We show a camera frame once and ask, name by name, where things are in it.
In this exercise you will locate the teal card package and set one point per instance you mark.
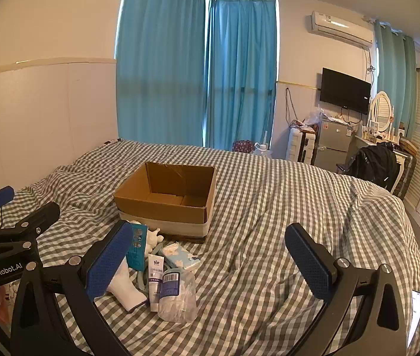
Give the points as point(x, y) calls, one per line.
point(137, 248)

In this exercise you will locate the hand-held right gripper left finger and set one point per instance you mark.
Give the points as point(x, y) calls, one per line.
point(109, 263)

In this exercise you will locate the grey checkered bed blanket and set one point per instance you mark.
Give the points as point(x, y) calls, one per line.
point(261, 211)

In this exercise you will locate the light blue scissors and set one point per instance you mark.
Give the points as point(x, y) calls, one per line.
point(143, 281)

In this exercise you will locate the narrow blue curtain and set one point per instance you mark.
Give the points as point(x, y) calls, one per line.
point(241, 74)

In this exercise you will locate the teal curtain with eyelets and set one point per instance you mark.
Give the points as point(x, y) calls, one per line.
point(395, 81)

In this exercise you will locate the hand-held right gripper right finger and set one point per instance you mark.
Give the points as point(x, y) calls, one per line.
point(308, 263)

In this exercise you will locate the white smartphone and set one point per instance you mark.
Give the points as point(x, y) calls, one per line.
point(415, 315)

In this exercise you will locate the brown cardboard box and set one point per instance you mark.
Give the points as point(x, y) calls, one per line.
point(158, 207)

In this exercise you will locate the pink printed cloth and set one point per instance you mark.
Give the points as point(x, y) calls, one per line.
point(1, 300)

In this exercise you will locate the white sock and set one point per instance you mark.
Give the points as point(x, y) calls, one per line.
point(128, 293)

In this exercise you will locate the clear plastic container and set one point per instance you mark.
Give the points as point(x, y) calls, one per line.
point(178, 300)

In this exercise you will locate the white air conditioner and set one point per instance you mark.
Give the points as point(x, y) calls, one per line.
point(339, 28)

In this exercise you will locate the brown trunk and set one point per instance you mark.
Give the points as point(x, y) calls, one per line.
point(406, 174)

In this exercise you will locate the clear plastic bag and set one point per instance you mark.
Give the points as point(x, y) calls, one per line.
point(315, 118)

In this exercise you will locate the folding chair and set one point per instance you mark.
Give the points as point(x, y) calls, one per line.
point(345, 165)

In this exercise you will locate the wide blue curtain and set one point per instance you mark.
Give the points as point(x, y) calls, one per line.
point(158, 63)

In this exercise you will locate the white oval vanity mirror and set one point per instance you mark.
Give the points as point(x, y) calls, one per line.
point(381, 109)

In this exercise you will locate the dark red patterned bag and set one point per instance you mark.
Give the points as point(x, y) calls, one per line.
point(243, 146)

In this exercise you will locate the pale blue tissue pack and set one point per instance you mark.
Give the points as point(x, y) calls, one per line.
point(180, 257)

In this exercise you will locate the black wall television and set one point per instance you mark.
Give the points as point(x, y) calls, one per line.
point(345, 91)

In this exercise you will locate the white plush toy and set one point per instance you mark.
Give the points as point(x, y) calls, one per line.
point(154, 239)

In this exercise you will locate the black backpack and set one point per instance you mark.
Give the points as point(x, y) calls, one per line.
point(375, 165)

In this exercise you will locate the white suitcase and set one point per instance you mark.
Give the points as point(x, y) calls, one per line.
point(293, 144)

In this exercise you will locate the white squeeze tube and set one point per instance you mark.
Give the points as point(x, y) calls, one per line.
point(155, 280)

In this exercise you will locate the water jug with pump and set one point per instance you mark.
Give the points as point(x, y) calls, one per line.
point(263, 150)

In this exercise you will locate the grey mini fridge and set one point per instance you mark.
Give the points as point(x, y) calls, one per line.
point(334, 144)

